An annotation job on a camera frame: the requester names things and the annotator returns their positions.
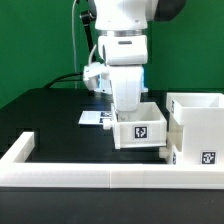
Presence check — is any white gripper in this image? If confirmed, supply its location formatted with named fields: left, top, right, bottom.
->
left=98, top=35, right=148, bottom=112

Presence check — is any white drawer box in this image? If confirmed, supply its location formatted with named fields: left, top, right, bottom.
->
left=159, top=142, right=177, bottom=165
left=103, top=102, right=167, bottom=149

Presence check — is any white drawer cabinet frame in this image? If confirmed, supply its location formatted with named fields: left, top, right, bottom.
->
left=166, top=93, right=224, bottom=166

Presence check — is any white front drawer box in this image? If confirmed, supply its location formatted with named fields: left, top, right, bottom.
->
left=159, top=142, right=177, bottom=165

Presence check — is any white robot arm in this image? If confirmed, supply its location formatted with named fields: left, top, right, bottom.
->
left=88, top=0, right=187, bottom=112

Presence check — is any white fiducial marker sheet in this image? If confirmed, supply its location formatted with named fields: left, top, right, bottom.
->
left=79, top=111, right=112, bottom=125

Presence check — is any white U-shaped border fence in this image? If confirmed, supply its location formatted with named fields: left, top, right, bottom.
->
left=0, top=132, right=224, bottom=189

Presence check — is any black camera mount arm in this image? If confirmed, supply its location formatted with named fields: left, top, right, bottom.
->
left=80, top=10, right=96, bottom=51

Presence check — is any thin white cable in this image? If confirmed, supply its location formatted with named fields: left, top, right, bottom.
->
left=71, top=0, right=79, bottom=90

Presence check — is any black cable bundle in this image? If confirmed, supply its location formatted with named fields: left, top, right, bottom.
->
left=42, top=72, right=86, bottom=90

